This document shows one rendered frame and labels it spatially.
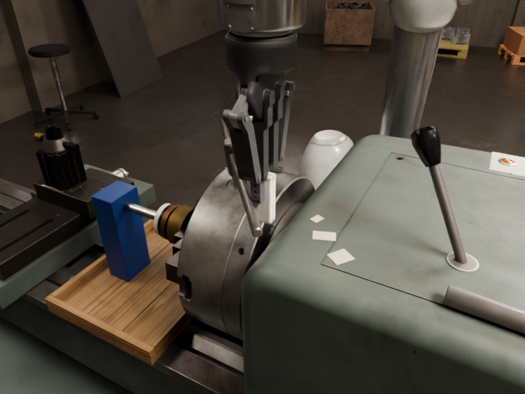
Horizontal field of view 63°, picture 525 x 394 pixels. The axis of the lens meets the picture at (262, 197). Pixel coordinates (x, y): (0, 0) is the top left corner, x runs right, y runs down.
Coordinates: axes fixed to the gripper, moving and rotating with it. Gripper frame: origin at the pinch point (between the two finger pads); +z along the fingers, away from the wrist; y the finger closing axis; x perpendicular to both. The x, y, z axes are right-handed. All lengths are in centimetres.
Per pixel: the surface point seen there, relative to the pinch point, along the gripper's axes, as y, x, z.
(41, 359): 1, -72, 76
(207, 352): -4.4, -15.6, 45.0
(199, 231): -2.7, -12.9, 11.7
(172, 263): -0.9, -18.2, 19.4
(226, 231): -3.6, -8.4, 10.8
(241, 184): -1.3, -4.0, -0.1
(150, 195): -41, -62, 41
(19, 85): -215, -394, 104
